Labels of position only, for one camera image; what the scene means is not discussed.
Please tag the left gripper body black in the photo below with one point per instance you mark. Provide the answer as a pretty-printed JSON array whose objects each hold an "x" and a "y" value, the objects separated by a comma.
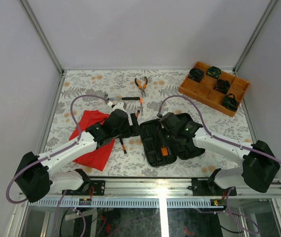
[{"x": 123, "y": 132}]

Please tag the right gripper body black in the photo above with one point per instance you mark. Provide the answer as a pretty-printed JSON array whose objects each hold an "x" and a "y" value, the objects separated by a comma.
[{"x": 171, "y": 135}]

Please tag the small black orange screwdriver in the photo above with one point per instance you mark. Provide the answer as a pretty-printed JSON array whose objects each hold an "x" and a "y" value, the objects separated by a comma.
[{"x": 123, "y": 146}]

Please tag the black plastic tool case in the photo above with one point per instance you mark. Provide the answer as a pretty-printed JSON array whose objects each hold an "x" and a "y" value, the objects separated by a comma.
[{"x": 151, "y": 140}]

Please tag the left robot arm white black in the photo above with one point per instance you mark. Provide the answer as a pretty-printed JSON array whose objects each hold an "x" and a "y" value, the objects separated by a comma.
[{"x": 38, "y": 175}]

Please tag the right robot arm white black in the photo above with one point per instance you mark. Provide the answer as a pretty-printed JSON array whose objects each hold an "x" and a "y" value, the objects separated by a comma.
[{"x": 256, "y": 166}]

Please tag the small hammer black grip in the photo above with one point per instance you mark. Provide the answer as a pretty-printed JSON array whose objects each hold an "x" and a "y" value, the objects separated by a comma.
[{"x": 121, "y": 98}]

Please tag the small orange tipped precision screwdriver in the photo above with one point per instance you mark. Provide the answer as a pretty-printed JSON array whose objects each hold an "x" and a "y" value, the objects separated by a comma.
[{"x": 141, "y": 106}]

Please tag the red cloth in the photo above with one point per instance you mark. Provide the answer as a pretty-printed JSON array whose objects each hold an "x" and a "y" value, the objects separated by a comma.
[{"x": 90, "y": 155}]

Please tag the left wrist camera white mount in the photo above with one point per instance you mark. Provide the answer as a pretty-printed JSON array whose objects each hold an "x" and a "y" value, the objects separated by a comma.
[{"x": 120, "y": 105}]

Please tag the orange handled pliers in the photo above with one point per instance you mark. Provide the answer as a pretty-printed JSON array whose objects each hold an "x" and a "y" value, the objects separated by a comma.
[{"x": 142, "y": 87}]

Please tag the aluminium frame rail front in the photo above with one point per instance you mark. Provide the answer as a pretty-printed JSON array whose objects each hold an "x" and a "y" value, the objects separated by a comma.
[{"x": 148, "y": 192}]

